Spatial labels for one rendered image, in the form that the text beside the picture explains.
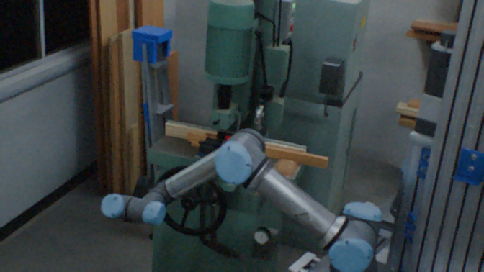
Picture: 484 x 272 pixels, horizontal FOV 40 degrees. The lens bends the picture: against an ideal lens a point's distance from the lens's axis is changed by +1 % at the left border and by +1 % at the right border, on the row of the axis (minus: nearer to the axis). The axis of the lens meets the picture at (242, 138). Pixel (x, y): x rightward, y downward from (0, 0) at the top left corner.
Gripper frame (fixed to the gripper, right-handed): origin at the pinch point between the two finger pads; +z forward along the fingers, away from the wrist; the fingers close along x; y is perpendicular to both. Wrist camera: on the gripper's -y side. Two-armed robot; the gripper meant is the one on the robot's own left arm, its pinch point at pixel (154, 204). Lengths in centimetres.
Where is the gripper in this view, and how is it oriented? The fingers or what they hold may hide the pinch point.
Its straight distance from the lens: 247.2
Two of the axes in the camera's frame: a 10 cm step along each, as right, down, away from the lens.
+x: 9.5, 1.4, -2.9
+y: -1.8, 9.8, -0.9
